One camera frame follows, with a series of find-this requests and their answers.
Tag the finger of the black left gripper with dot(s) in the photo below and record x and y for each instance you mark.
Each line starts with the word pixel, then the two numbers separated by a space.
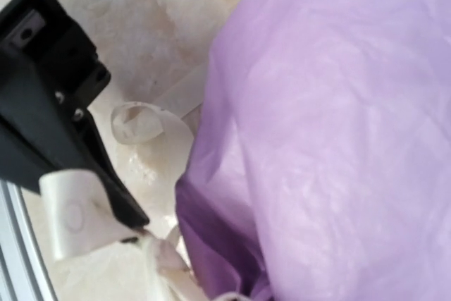
pixel 124 206

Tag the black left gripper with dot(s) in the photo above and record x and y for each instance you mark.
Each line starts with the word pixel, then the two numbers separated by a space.
pixel 50 74

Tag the cream printed ribbon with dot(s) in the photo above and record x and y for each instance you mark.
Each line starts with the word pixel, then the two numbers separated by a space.
pixel 135 262

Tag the purple wrapping paper sheet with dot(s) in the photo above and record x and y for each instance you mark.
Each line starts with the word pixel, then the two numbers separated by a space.
pixel 321 166

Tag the front aluminium rail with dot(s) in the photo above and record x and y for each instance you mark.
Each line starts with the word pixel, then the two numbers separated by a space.
pixel 23 272

